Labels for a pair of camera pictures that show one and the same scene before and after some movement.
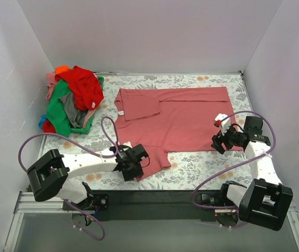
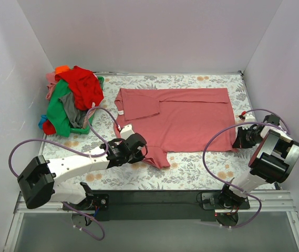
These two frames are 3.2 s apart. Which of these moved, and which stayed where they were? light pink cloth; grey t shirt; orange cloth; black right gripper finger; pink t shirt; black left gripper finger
Moved: black right gripper finger; black left gripper finger
Stayed: pink t shirt; light pink cloth; grey t shirt; orange cloth
